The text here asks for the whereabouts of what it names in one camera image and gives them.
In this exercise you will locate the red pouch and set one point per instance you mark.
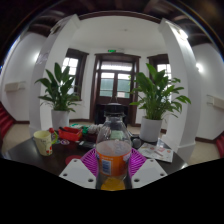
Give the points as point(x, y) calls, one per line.
point(70, 134)

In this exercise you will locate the white notice on column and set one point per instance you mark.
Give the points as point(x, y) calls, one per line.
point(42, 58)

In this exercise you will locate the black armchair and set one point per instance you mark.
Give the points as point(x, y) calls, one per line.
point(99, 115)

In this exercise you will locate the white wall unit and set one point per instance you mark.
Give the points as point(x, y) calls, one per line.
point(216, 101)
point(15, 86)

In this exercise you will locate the white printed leaflet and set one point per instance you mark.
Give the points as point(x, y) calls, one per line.
point(156, 152)

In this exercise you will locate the dark framed window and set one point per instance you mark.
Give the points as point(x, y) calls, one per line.
point(163, 68)
point(71, 62)

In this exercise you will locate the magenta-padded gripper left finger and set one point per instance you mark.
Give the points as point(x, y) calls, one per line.
point(78, 171)

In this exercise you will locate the dark wooden double door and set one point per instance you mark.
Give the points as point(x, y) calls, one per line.
point(107, 83)

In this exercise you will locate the purple rimmed round badge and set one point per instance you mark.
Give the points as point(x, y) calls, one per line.
point(65, 142)

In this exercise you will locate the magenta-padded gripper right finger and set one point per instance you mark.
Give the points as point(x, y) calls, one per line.
point(148, 171)

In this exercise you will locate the orange drink plastic bottle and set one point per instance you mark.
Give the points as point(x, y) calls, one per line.
point(113, 156)

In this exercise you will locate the leafy plant in white pot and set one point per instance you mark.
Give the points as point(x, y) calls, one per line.
point(150, 128)
point(60, 120)

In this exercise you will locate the green exit sign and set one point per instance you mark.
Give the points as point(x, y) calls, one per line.
point(112, 51)

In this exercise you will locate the red carpeted staircase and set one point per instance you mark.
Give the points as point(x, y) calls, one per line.
point(5, 120)

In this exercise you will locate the grey round ball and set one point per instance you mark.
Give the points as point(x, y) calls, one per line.
point(136, 143)

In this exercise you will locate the flat round red coaster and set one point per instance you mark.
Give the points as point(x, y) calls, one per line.
point(71, 159)

